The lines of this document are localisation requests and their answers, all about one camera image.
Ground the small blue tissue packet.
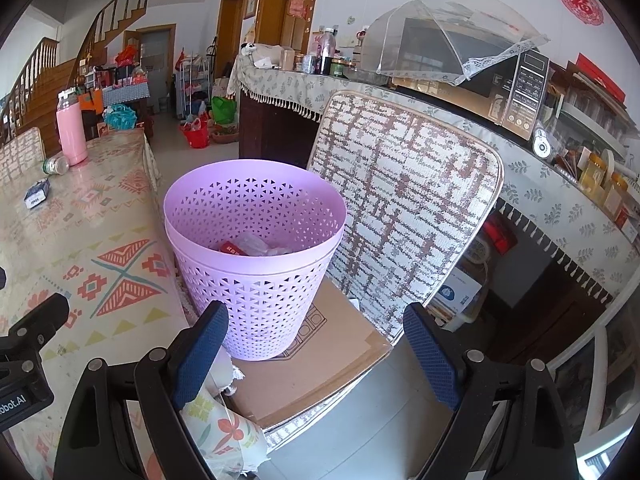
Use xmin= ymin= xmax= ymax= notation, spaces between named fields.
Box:
xmin=23 ymin=179 xmax=50 ymax=210

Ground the purple perforated waste basket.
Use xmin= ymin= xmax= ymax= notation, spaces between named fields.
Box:
xmin=163 ymin=159 xmax=347 ymax=361

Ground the microwave oven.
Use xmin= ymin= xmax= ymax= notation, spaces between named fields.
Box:
xmin=393 ymin=18 xmax=550 ymax=141

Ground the sideboard with leaf cloth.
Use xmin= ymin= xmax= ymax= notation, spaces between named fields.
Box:
xmin=226 ymin=52 xmax=640 ymax=306

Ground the red book box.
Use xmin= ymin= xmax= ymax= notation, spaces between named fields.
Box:
xmin=219 ymin=240 xmax=246 ymax=256

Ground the patterned far chair back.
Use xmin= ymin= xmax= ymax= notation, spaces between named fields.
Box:
xmin=0 ymin=127 xmax=46 ymax=185

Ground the wooden staircase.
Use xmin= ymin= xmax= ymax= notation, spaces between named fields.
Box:
xmin=1 ymin=0 xmax=148 ymax=153

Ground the cardboard box on chair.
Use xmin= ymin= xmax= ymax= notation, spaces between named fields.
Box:
xmin=228 ymin=278 xmax=392 ymax=430

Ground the mesh food cover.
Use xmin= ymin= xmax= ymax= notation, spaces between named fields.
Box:
xmin=360 ymin=0 xmax=549 ymax=86

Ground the green cap plastic bottle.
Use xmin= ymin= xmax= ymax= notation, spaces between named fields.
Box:
xmin=42 ymin=154 xmax=70 ymax=176

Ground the pink thermos bottle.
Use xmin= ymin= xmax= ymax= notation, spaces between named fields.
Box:
xmin=56 ymin=88 xmax=88 ymax=166

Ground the clear plastic bag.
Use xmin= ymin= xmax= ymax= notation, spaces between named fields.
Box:
xmin=233 ymin=232 xmax=293 ymax=257

